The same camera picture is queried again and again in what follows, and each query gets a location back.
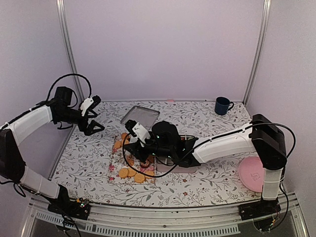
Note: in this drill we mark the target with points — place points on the chocolate sprinkle donut cookie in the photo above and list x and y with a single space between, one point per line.
145 164

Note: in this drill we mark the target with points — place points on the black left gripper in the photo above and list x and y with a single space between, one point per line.
88 130

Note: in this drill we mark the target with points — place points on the floral rectangular tray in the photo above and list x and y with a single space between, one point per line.
123 166

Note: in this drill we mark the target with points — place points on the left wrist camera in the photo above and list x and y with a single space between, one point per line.
89 104

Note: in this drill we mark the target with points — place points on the beige embossed round biscuit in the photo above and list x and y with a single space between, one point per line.
139 178

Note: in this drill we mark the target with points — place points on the dark blue mug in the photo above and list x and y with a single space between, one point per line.
223 105

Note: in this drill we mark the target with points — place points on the pink divided cookie tin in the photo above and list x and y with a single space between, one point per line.
164 164

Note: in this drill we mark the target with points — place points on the right metal frame post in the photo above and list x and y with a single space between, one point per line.
258 52

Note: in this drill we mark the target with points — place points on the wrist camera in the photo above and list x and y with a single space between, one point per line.
89 104
138 131

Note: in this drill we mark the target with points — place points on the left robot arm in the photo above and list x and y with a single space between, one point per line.
56 110

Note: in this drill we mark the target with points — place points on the left metal frame post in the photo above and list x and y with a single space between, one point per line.
65 34

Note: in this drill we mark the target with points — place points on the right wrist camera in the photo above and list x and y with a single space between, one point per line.
138 131

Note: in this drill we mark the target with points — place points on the metal tin lid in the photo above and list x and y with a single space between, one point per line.
144 116

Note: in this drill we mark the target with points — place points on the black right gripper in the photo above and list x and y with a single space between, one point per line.
136 151

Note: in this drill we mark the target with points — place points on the metal frame post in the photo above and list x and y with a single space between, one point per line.
65 34
258 52

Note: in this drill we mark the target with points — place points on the pink plate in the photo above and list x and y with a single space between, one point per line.
251 173

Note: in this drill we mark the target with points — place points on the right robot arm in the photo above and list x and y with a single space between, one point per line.
260 136

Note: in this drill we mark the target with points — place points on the aluminium front rail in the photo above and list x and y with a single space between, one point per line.
206 221

